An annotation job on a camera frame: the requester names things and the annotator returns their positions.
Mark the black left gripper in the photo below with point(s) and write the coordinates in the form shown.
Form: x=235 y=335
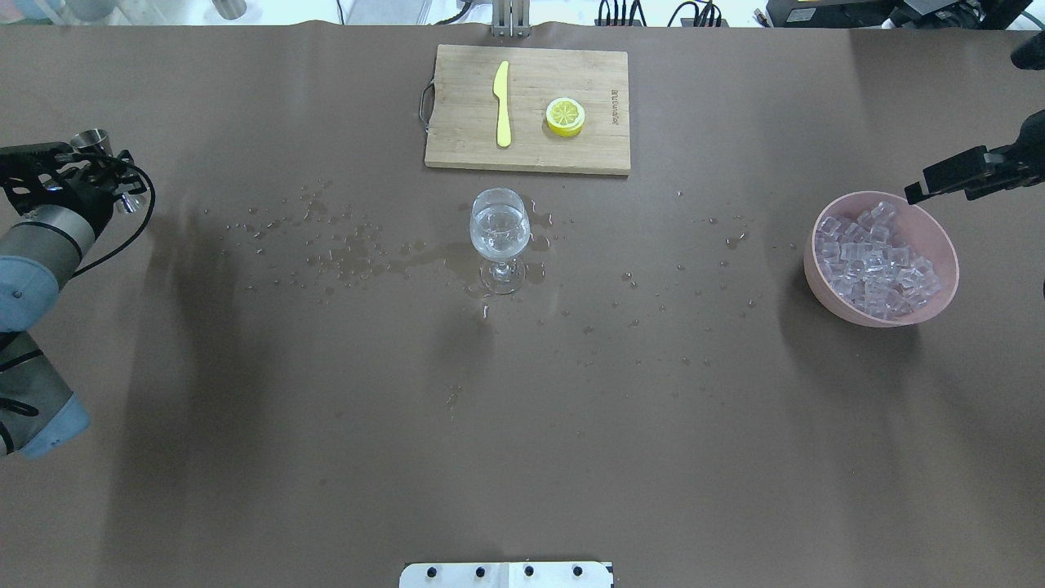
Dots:
x=91 y=181

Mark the clear ice cubes pile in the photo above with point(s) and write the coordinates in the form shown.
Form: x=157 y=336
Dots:
x=866 y=260

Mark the pink bowl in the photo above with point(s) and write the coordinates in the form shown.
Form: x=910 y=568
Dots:
x=919 y=228

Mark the steel jigger measuring cup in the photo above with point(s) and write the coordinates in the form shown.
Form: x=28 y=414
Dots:
x=96 y=142

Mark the yellow plastic knife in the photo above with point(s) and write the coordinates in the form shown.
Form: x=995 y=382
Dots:
x=500 y=90

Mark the clear wine glass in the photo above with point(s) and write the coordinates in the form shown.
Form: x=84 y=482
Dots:
x=500 y=229

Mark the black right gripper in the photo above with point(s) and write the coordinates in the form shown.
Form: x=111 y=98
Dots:
x=1015 y=162

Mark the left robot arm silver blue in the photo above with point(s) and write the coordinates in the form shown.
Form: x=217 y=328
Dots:
x=40 y=254

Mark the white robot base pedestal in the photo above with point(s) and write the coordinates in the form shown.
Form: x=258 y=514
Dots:
x=509 y=574

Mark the yellow lemon slice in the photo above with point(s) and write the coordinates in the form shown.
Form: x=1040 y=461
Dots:
x=565 y=117

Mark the bamboo cutting board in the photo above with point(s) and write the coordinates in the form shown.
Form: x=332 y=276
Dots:
x=462 y=126

